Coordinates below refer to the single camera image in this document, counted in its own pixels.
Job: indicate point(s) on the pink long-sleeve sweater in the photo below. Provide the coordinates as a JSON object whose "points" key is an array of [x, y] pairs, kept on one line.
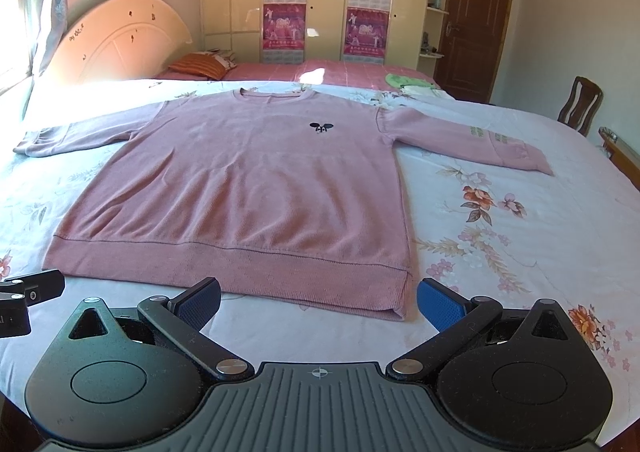
{"points": [[295, 196]]}

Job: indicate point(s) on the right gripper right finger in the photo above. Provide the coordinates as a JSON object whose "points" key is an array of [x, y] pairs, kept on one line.
{"points": [[459, 323]]}

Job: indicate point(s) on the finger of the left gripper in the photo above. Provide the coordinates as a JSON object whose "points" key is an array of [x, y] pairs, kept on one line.
{"points": [[36, 288]]}

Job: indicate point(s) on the dark wooden chair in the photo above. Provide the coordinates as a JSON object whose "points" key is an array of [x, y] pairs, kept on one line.
{"points": [[582, 105]]}

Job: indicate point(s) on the lower left pink poster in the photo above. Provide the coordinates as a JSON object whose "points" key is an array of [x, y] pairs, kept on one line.
{"points": [[283, 33]]}

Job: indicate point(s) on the pink checked bedspread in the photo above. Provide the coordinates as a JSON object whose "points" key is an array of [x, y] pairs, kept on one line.
{"points": [[357, 75]]}

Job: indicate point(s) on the lower right pink poster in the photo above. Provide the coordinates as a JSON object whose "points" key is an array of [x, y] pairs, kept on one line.
{"points": [[365, 36]]}

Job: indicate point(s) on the dark brown wooden door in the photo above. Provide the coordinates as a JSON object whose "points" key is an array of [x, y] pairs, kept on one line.
{"points": [[471, 47]]}

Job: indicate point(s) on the corner wall shelves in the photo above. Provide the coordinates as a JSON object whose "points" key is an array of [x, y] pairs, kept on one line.
{"points": [[435, 19]]}

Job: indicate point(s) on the wooden bed footboard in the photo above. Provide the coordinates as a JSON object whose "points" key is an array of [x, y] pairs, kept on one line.
{"points": [[622, 156]]}

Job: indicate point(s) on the green folded cloth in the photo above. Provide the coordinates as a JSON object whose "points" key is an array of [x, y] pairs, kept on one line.
{"points": [[400, 81]]}

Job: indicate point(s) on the white folded cloth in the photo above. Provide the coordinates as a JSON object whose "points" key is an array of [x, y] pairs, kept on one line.
{"points": [[424, 92]]}

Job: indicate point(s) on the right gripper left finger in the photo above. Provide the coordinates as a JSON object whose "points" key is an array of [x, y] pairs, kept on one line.
{"points": [[179, 321]]}

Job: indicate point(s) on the cream arched headboard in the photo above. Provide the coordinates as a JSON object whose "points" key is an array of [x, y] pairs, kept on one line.
{"points": [[122, 40]]}

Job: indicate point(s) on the orange striped pillow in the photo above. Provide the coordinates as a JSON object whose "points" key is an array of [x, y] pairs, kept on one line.
{"points": [[209, 65]]}

